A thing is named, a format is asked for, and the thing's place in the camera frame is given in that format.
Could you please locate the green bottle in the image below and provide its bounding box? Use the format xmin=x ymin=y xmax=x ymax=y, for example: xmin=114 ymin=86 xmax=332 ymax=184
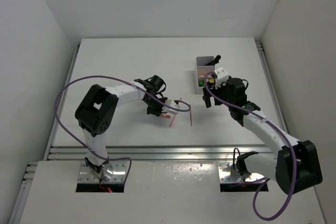
xmin=198 ymin=81 xmax=205 ymax=87

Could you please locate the pink lip pencil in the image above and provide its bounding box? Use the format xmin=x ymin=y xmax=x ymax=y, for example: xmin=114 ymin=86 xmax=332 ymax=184
xmin=160 ymin=113 xmax=171 ymax=119

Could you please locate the gourd-shaped beige sponge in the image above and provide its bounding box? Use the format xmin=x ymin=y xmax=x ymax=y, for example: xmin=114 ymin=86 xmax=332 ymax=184
xmin=197 ymin=71 xmax=210 ymax=78

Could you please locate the white organizer box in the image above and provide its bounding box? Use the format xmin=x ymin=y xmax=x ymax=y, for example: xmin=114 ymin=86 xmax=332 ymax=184
xmin=194 ymin=56 xmax=216 ymax=94

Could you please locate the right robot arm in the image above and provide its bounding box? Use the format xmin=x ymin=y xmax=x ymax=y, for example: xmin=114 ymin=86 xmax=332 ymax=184
xmin=203 ymin=77 xmax=323 ymax=194

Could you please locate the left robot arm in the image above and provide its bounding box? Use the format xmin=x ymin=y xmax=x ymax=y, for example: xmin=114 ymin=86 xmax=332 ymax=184
xmin=75 ymin=75 xmax=167 ymax=174

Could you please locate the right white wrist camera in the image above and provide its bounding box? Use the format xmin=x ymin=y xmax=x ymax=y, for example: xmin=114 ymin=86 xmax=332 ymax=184
xmin=214 ymin=67 xmax=229 ymax=89

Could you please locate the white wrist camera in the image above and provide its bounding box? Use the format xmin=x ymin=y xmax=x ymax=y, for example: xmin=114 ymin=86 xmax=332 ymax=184
xmin=162 ymin=99 xmax=180 ymax=115
xmin=214 ymin=67 xmax=229 ymax=89

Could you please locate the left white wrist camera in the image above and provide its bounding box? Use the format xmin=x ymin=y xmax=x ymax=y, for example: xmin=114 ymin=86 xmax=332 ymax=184
xmin=162 ymin=99 xmax=180 ymax=115

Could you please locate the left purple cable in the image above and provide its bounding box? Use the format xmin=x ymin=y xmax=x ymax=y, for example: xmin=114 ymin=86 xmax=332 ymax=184
xmin=54 ymin=76 xmax=192 ymax=180

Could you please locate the purple cable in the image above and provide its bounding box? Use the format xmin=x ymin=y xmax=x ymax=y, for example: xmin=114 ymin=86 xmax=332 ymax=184
xmin=54 ymin=76 xmax=192 ymax=180
xmin=204 ymin=70 xmax=298 ymax=220

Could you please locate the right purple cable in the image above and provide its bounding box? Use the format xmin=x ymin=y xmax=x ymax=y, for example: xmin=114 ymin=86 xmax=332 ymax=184
xmin=204 ymin=70 xmax=298 ymax=220

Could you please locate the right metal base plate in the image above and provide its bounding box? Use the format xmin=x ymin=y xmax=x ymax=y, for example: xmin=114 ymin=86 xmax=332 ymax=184
xmin=217 ymin=162 xmax=263 ymax=184

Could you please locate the metal base plate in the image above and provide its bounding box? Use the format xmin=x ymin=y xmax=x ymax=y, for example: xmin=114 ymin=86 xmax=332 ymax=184
xmin=217 ymin=162 xmax=263 ymax=184
xmin=77 ymin=161 xmax=128 ymax=184

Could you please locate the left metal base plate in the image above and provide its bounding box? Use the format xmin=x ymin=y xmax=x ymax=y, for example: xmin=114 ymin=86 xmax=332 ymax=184
xmin=77 ymin=161 xmax=128 ymax=184

